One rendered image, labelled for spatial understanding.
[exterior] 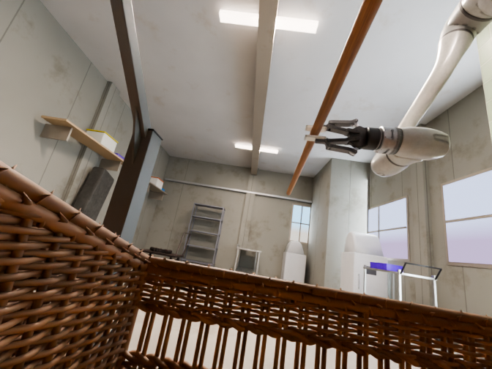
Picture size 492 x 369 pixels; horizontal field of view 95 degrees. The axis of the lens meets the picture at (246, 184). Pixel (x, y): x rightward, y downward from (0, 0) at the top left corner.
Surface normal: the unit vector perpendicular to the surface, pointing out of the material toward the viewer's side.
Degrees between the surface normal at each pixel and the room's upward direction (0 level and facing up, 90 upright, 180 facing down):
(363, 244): 71
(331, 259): 90
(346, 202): 90
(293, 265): 90
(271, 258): 90
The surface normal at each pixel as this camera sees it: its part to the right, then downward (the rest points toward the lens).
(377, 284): -0.06, -0.29
